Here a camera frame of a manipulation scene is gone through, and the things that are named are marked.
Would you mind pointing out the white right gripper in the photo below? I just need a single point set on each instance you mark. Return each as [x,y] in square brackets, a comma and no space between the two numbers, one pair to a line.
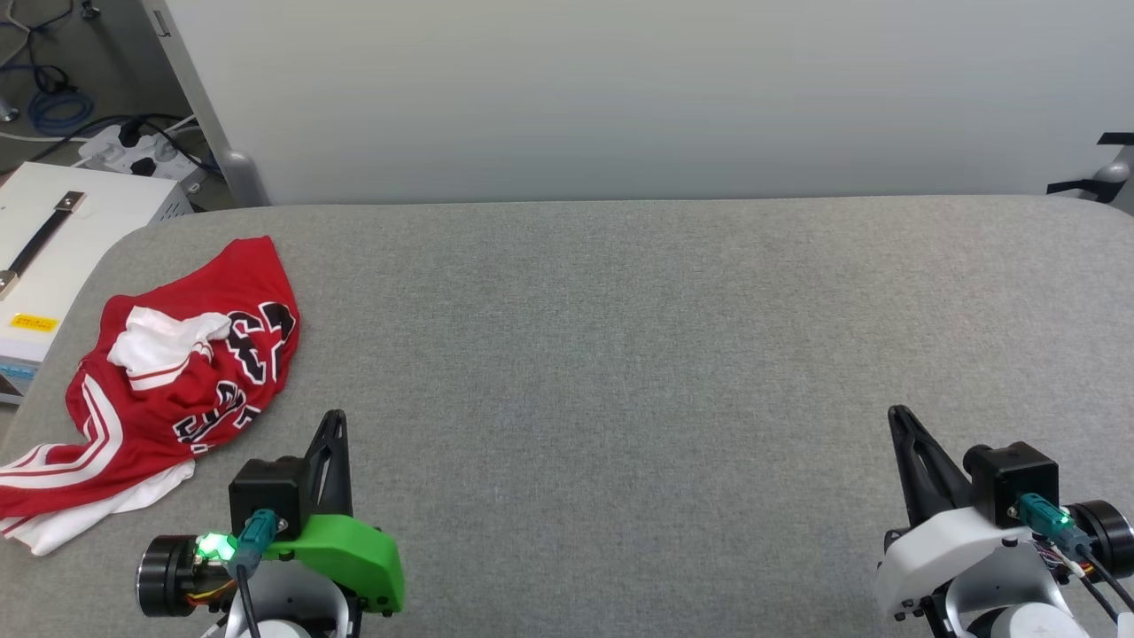
[957,549]

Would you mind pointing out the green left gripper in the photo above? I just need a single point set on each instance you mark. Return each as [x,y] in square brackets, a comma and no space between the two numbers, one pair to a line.
[354,554]

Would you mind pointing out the red and white basketball jersey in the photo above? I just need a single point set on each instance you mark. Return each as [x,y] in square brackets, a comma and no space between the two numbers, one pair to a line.
[159,416]

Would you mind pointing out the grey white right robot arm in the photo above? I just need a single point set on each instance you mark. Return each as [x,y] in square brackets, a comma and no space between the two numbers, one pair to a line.
[1107,536]

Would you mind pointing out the grey partition foot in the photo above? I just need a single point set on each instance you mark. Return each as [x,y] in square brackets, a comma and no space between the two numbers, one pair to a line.
[244,177]
[1112,173]

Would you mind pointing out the yellow warning label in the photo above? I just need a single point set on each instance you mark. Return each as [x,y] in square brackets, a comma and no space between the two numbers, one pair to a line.
[33,322]

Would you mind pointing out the white equipment case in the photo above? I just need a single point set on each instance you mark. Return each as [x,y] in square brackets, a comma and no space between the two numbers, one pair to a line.
[106,221]

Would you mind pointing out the white power strip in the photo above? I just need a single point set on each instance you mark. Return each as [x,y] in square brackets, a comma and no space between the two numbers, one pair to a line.
[142,155]

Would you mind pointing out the pale grey partition panel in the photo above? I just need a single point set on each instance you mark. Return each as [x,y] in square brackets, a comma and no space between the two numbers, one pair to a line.
[620,97]

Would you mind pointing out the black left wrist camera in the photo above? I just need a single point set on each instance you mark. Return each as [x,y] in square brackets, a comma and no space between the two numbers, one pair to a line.
[266,487]

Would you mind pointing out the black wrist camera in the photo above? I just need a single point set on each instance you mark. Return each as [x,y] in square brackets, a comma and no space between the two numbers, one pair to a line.
[1010,478]
[266,487]

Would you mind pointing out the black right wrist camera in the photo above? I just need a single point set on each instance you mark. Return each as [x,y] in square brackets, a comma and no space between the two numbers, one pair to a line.
[1010,478]

